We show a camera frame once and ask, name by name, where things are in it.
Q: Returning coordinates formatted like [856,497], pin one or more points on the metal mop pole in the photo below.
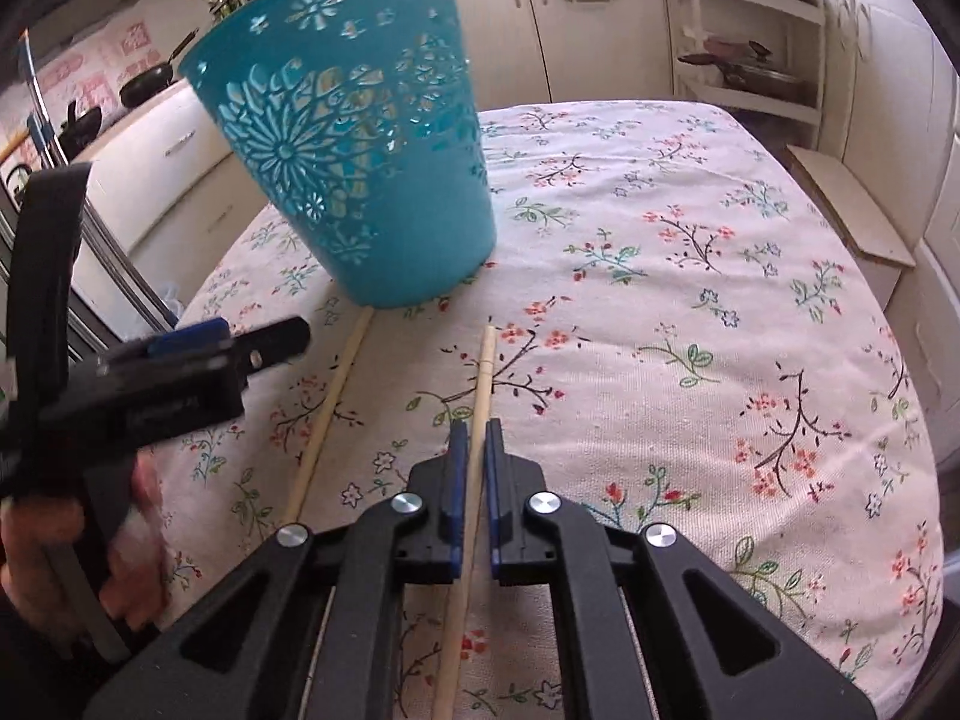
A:
[37,112]

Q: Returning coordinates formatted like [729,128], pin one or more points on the light wooden bench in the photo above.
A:
[851,210]

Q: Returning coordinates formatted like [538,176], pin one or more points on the white wall cabinets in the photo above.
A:
[592,22]

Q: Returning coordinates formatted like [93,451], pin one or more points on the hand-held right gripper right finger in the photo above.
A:
[493,499]

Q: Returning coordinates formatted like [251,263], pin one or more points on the teal perforated plastic basket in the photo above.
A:
[405,202]

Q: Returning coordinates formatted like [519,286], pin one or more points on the dark kettle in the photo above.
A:
[15,180]

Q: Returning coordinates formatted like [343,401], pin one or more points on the white shelf rack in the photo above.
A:
[750,101]

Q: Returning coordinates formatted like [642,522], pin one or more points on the single square-ended wooden chopstick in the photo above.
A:
[330,420]
[481,382]

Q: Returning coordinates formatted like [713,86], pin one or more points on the tall white cabinets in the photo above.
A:
[885,67]

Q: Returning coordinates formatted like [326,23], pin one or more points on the black cooking pot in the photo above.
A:
[79,131]

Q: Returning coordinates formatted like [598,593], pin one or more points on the floral tablecloth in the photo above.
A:
[675,390]

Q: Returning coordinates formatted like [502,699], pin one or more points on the stainless steel appliance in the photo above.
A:
[120,270]

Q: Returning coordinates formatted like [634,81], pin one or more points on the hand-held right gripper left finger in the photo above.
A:
[455,499]

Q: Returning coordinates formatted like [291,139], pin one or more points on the black frying pan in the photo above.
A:
[150,82]

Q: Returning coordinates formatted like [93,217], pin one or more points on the person's left hand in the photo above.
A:
[45,562]

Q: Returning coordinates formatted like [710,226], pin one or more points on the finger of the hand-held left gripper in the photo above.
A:
[274,345]
[187,337]

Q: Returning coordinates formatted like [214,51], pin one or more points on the white counter cabinet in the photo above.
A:
[180,157]

